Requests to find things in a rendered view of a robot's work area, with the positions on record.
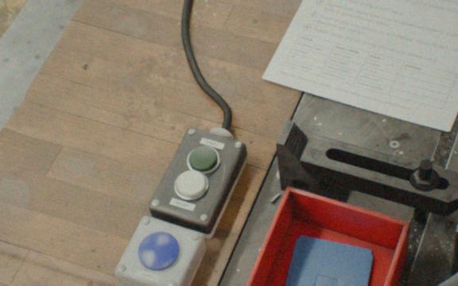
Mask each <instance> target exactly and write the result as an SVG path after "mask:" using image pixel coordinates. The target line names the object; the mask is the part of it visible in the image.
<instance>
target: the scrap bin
mask: <svg viewBox="0 0 458 286"><path fill-rule="evenodd" d="M409 232H410V222H407V221H404V220H401V219H397V218H392V217H390V216H387V215H384V214H379V213H376V212H373V211H368V210H367V209H364V208H362V207H357V206H354V205H351V204H348V203H343V202H340V201H337V200H334V199H330V198H327V197H323V196H321V195H316V194H313V193H310V192H307V191H303V190H301V189H297V188H295V187H290V186H287V188H286V189H285V193H284V195H283V196H282V199H281V202H280V204H279V206H278V208H277V210H276V212H275V216H274V220H273V221H272V224H271V226H270V229H269V231H268V233H267V235H266V238H265V241H264V242H263V244H262V248H261V249H260V252H259V254H258V257H257V259H256V261H255V263H254V266H253V270H252V272H251V275H250V277H249V280H248V281H247V283H246V286H285V283H286V280H287V277H288V274H289V268H290V265H291V262H292V255H293V250H294V247H295V244H296V240H297V239H299V238H300V236H301V235H304V236H308V237H312V238H320V239H324V240H326V241H329V242H337V243H341V244H345V245H353V246H357V247H362V248H366V249H371V255H373V257H374V260H373V264H372V267H371V274H370V278H369V282H368V285H367V286H398V282H399V280H400V277H401V274H402V270H403V268H404V265H405V263H406V258H407V255H408V253H409V251H408V246H409Z"/></svg>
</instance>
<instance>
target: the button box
mask: <svg viewBox="0 0 458 286"><path fill-rule="evenodd" d="M191 4H192V0H184V5H183V9H182V15H181V23H180V33H181V36H182V41H183V45H184V50H185V53H186V56H187V59H188V63H189V64H190V67H191V69H192V74H193V75H194V77H195V79H196V81H197V83H198V84H199V86H200V88H201V89H202V90H203V91H204V92H205V93H206V94H207V95H208V96H209V97H210V98H211V99H212V100H213V101H215V102H216V103H217V104H218V105H219V106H220V107H221V110H222V111H223V115H224V117H223V124H222V127H221V128H212V130H211V132H210V133H209V132H207V131H203V130H200V129H196V128H193V127H189V128H188V129H187V131H186V133H185V135H184V137H183V139H182V141H181V143H180V145H179V147H178V149H177V151H176V152H175V154H174V156H173V158H172V160H171V162H170V164H169V167H168V169H167V171H166V173H165V175H164V177H163V179H162V181H161V182H160V184H159V186H158V188H157V190H156V192H155V194H154V196H153V198H152V200H151V202H150V204H149V211H150V214H151V216H152V217H153V218H156V219H159V220H162V221H165V222H169V223H172V224H174V225H178V226H182V227H184V228H187V229H190V230H194V231H196V232H199V233H202V234H203V235H204V237H205V238H207V239H210V238H212V237H213V235H214V233H215V231H216V229H217V226H218V225H219V222H220V219H221V216H222V214H223V212H224V210H225V207H226V205H227V204H228V202H229V200H230V197H231V195H232V193H233V191H234V189H235V186H236V184H237V183H238V181H239V177H240V176H241V175H242V173H243V169H244V168H245V164H246V161H247V156H246V155H247V151H246V145H245V143H244V142H241V141H236V140H234V139H233V136H232V134H231V133H230V132H229V131H228V130H229V128H230V127H231V121H232V111H231V108H230V107H229V106H228V104H227V103H226V102H225V101H224V100H223V99H222V98H221V96H220V95H219V94H218V93H217V92H216V91H215V90H213V89H212V88H211V87H210V86H209V85H208V83H207V82H206V81H205V79H204V77H203V76H202V74H201V73H200V69H199V68H198V66H197V64H196V61H195V58H194V55H193V52H192V48H191V45H190V40H189V34H188V21H189V14H190V8H191ZM200 146H207V147H210V148H212V149H214V150H215V151H216V153H217V157H218V162H217V164H216V166H215V167H214V168H213V169H211V170H209V171H207V172H198V171H196V170H195V169H193V168H192V166H191V165H190V161H189V157H190V154H191V152H192V151H193V150H194V149H196V148H198V147H200ZM188 171H196V172H198V173H200V174H201V175H202V176H203V177H204V180H205V184H206V185H205V189H204V190H203V191H202V192H201V193H200V194H199V195H197V196H195V197H185V196H183V195H182V194H180V193H179V191H178V189H177V179H178V178H179V177H180V175H182V174H183V173H185V172H188Z"/></svg>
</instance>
